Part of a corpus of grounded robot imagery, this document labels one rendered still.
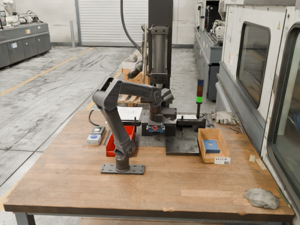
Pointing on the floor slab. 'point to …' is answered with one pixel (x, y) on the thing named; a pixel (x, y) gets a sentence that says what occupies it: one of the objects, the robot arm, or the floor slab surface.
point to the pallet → (134, 100)
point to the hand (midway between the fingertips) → (155, 128)
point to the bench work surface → (143, 183)
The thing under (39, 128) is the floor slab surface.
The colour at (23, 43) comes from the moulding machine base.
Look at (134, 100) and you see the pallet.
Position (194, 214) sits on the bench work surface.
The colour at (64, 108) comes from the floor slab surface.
